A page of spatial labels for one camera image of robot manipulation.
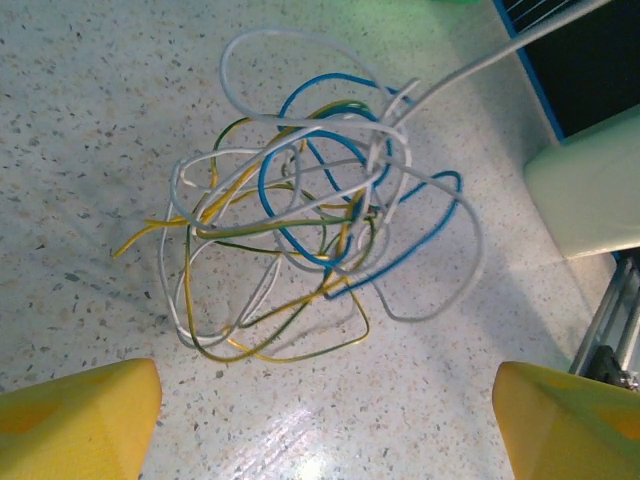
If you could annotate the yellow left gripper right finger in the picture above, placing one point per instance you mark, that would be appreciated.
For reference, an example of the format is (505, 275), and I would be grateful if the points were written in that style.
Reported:
(570, 430)

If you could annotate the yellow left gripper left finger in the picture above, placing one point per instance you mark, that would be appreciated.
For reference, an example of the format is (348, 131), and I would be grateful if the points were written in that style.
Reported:
(70, 425)

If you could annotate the aluminium frame rail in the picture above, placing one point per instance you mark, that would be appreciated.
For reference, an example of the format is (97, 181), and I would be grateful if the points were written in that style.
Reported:
(607, 310)

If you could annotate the orange white desk organizer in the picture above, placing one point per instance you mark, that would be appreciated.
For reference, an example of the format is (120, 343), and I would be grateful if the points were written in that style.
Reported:
(585, 200)

